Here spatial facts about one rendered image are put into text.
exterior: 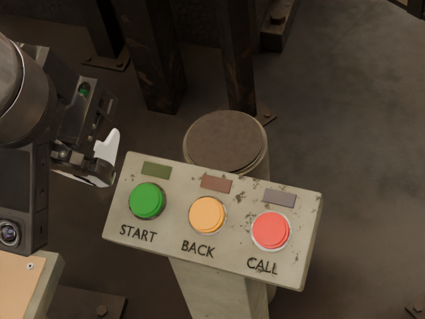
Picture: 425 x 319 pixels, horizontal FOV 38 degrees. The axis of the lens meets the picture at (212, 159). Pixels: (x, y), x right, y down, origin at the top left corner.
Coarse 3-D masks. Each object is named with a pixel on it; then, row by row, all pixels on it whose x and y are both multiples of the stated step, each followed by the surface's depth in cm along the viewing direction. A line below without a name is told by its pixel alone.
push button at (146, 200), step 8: (144, 184) 71; (152, 184) 71; (136, 192) 71; (144, 192) 71; (152, 192) 71; (160, 192) 71; (136, 200) 71; (144, 200) 71; (152, 200) 70; (160, 200) 70; (136, 208) 70; (144, 208) 70; (152, 208) 70; (160, 208) 70; (144, 216) 70
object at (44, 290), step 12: (36, 252) 104; (48, 252) 104; (48, 264) 102; (60, 264) 104; (48, 276) 101; (60, 276) 105; (36, 288) 100; (48, 288) 101; (36, 300) 99; (48, 300) 101; (36, 312) 98
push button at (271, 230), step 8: (264, 216) 67; (272, 216) 67; (280, 216) 67; (256, 224) 67; (264, 224) 67; (272, 224) 67; (280, 224) 66; (256, 232) 67; (264, 232) 67; (272, 232) 66; (280, 232) 66; (288, 232) 66; (256, 240) 67; (264, 240) 66; (272, 240) 66; (280, 240) 66; (272, 248) 66
